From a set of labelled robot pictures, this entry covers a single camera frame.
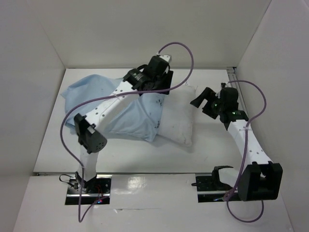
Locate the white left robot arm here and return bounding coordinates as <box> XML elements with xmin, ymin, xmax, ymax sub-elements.
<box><xmin>74</xmin><ymin>55</ymin><xmax>173</xmax><ymax>193</ymax></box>

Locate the aluminium frame rail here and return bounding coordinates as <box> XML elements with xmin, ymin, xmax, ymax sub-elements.
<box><xmin>226</xmin><ymin>66</ymin><xmax>266</xmax><ymax>172</ymax></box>

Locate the white pillow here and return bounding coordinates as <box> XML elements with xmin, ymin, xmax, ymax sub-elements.
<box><xmin>157</xmin><ymin>85</ymin><xmax>196</xmax><ymax>147</ymax></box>

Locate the light blue pillowcase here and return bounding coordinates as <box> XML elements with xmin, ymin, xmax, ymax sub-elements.
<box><xmin>61</xmin><ymin>74</ymin><xmax>166</xmax><ymax>142</ymax></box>

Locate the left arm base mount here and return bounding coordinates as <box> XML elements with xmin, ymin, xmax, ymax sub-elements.
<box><xmin>59</xmin><ymin>174</ymin><xmax>112</xmax><ymax>205</ymax></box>

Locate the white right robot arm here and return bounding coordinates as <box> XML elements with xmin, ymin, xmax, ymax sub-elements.
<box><xmin>191</xmin><ymin>87</ymin><xmax>283</xmax><ymax>201</ymax></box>

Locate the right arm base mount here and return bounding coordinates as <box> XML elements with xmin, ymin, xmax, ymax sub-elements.
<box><xmin>191</xmin><ymin>173</ymin><xmax>232</xmax><ymax>203</ymax></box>

